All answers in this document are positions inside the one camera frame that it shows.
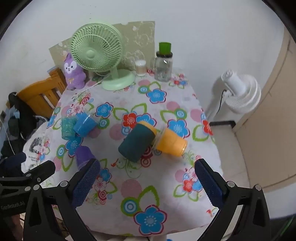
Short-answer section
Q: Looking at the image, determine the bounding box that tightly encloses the green glitter cup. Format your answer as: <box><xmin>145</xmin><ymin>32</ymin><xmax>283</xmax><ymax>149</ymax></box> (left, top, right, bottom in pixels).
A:
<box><xmin>61</xmin><ymin>116</ymin><xmax>77</xmax><ymax>140</ymax></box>

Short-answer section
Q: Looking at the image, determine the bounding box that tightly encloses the black fan cable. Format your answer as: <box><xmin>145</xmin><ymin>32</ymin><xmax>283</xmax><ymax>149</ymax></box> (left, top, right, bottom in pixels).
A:
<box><xmin>218</xmin><ymin>89</ymin><xmax>226</xmax><ymax>121</ymax></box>

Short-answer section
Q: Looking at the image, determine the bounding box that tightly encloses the white fan cable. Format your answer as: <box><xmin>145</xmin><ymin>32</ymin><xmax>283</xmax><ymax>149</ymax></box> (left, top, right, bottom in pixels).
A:
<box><xmin>83</xmin><ymin>78</ymin><xmax>105</xmax><ymax>91</ymax></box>

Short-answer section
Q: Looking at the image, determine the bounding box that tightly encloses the glass jar with green lid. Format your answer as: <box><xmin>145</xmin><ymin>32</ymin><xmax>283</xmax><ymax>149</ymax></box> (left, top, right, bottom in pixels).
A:
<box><xmin>154</xmin><ymin>42</ymin><xmax>174</xmax><ymax>82</ymax></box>

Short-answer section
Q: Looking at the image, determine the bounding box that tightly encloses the beige door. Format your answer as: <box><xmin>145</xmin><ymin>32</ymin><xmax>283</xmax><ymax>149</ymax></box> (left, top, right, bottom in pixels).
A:
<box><xmin>232</xmin><ymin>30</ymin><xmax>296</xmax><ymax>193</ymax></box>

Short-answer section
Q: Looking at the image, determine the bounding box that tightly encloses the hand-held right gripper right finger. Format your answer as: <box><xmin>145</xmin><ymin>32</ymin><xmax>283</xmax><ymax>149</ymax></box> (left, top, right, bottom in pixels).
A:
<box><xmin>195</xmin><ymin>158</ymin><xmax>271</xmax><ymax>241</ymax></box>

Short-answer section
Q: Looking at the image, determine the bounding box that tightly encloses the white floor fan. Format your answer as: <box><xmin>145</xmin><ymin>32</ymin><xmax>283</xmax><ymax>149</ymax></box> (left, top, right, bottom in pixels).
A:
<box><xmin>205</xmin><ymin>70</ymin><xmax>262</xmax><ymax>123</ymax></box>

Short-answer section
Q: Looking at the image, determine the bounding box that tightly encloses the floral tablecloth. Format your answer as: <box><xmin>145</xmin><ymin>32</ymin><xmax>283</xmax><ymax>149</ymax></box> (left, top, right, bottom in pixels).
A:
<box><xmin>22</xmin><ymin>67</ymin><xmax>223</xmax><ymax>237</ymax></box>

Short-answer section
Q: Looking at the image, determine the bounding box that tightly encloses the green desk fan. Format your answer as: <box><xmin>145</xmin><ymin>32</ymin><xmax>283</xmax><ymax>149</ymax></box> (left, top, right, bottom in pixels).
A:
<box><xmin>70</xmin><ymin>23</ymin><xmax>136</xmax><ymax>91</ymax></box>

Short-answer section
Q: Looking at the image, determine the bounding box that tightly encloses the dark clothes pile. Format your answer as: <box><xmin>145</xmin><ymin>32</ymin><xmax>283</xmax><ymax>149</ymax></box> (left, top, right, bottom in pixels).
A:
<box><xmin>0</xmin><ymin>92</ymin><xmax>49</xmax><ymax>160</ymax></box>

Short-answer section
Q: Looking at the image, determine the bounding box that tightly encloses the purple cup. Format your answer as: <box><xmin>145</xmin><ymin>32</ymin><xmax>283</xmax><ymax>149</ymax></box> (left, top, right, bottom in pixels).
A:
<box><xmin>75</xmin><ymin>146</ymin><xmax>97</xmax><ymax>171</ymax></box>

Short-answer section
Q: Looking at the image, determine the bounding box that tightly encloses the white printed cloth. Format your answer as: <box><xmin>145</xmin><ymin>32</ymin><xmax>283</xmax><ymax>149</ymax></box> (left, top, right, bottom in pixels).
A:
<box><xmin>21</xmin><ymin>136</ymin><xmax>50</xmax><ymax>173</ymax></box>

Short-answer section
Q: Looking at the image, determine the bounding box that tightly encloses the dark teal cup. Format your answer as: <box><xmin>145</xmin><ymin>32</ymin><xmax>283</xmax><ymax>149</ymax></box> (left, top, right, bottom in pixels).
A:
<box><xmin>118</xmin><ymin>120</ymin><xmax>157</xmax><ymax>163</ymax></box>

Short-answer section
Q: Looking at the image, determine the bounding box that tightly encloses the blue cup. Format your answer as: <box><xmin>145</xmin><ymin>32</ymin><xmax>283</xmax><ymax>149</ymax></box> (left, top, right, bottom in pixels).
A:
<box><xmin>73</xmin><ymin>112</ymin><xmax>99</xmax><ymax>137</ymax></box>

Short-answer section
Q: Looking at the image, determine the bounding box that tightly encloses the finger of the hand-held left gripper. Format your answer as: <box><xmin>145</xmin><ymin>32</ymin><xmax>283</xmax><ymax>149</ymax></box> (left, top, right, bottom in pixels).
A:
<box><xmin>22</xmin><ymin>160</ymin><xmax>56</xmax><ymax>186</ymax></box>

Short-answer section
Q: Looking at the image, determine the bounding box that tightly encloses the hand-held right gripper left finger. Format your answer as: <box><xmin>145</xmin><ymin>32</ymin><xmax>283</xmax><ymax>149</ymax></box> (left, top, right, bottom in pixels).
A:
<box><xmin>23</xmin><ymin>158</ymin><xmax>100</xmax><ymax>241</ymax></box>

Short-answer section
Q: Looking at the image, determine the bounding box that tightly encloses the dark blue cloth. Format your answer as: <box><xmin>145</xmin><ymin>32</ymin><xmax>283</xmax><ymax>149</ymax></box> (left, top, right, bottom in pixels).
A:
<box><xmin>0</xmin><ymin>152</ymin><xmax>27</xmax><ymax>178</ymax></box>

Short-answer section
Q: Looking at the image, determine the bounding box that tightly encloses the wooden chair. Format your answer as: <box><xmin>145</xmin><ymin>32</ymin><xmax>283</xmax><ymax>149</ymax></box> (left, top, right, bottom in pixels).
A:
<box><xmin>17</xmin><ymin>67</ymin><xmax>68</xmax><ymax>117</ymax></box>

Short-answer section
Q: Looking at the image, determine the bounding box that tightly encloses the white toothpick holder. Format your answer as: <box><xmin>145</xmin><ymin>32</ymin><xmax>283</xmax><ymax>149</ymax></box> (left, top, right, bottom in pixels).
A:
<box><xmin>135</xmin><ymin>60</ymin><xmax>147</xmax><ymax>77</ymax></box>

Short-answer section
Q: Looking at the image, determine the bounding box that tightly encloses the purple plush toy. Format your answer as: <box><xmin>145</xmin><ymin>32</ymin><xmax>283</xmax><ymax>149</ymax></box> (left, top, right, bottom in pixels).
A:
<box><xmin>63</xmin><ymin>53</ymin><xmax>87</xmax><ymax>90</ymax></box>

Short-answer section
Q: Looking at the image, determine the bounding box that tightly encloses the yellow cup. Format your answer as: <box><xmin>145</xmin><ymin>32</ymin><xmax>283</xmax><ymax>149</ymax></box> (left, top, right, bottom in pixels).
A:
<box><xmin>153</xmin><ymin>127</ymin><xmax>188</xmax><ymax>158</ymax></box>

